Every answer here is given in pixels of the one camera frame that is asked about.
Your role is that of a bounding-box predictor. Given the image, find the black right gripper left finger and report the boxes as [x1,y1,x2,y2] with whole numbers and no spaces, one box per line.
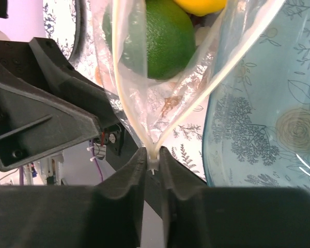
[0,148,147,247]

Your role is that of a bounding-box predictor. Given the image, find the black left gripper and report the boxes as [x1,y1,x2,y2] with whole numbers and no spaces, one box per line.
[0,38,121,172]

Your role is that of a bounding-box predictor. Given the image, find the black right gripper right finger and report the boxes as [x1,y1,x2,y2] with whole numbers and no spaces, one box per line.
[159,147,310,247]

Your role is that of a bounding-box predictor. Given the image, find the clear zip top bag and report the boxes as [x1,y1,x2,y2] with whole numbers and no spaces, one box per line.
[90,1,283,171]

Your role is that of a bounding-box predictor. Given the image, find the green lime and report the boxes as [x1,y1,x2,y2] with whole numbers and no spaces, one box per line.
[102,0,197,80]

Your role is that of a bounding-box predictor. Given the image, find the yellow lemon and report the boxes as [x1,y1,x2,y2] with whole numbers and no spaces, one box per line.
[174,0,227,17]

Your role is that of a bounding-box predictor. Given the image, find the blue patterned plate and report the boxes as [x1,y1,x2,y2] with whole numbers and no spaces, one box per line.
[43,0,86,67]

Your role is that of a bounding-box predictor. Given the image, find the floral tablecloth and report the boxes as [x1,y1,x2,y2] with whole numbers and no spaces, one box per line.
[71,1,220,178]

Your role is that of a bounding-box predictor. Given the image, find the clear blue plastic tray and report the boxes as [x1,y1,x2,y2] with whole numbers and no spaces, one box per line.
[203,1,310,191]

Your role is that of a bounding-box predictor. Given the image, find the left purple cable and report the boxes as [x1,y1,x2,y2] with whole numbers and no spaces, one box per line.
[18,139,104,185]

